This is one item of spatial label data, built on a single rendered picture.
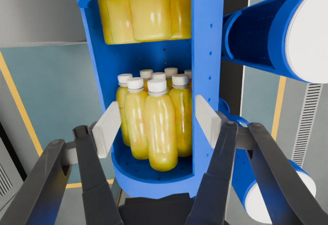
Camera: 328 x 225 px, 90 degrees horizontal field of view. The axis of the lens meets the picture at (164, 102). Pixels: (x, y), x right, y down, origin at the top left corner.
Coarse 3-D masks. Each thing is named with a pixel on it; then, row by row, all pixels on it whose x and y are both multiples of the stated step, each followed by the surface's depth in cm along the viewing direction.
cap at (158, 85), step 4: (152, 80) 34; (156, 80) 34; (160, 80) 34; (164, 80) 33; (148, 84) 33; (152, 84) 32; (156, 84) 32; (160, 84) 32; (164, 84) 33; (148, 88) 34; (152, 88) 32; (156, 88) 32; (160, 88) 32; (164, 88) 33
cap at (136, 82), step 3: (132, 78) 39; (135, 78) 39; (138, 78) 39; (141, 78) 38; (126, 81) 38; (129, 81) 37; (132, 81) 36; (135, 81) 36; (138, 81) 37; (141, 81) 37; (129, 84) 37; (132, 84) 37; (135, 84) 37; (138, 84) 37; (141, 84) 37; (129, 87) 37; (132, 87) 37; (135, 87) 37; (138, 87) 37
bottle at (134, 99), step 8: (128, 88) 38; (136, 88) 37; (128, 96) 38; (136, 96) 37; (144, 96) 38; (128, 104) 37; (136, 104) 37; (128, 112) 38; (136, 112) 37; (128, 120) 39; (136, 120) 38; (128, 128) 40; (136, 128) 39; (144, 128) 39; (128, 136) 42; (136, 136) 40; (144, 136) 40; (136, 144) 40; (144, 144) 40; (136, 152) 41; (144, 152) 41
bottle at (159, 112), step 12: (156, 96) 33; (168, 96) 34; (144, 108) 34; (156, 108) 32; (168, 108) 33; (144, 120) 35; (156, 120) 33; (168, 120) 33; (156, 132) 34; (168, 132) 34; (156, 144) 35; (168, 144) 35; (156, 156) 36; (168, 156) 36; (156, 168) 37; (168, 168) 37
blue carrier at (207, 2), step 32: (96, 0) 38; (192, 0) 24; (96, 32) 38; (192, 32) 25; (96, 64) 36; (128, 64) 49; (160, 64) 52; (192, 64) 27; (192, 96) 29; (192, 128) 31; (128, 160) 48; (192, 160) 34; (128, 192) 37; (160, 192) 34; (192, 192) 36
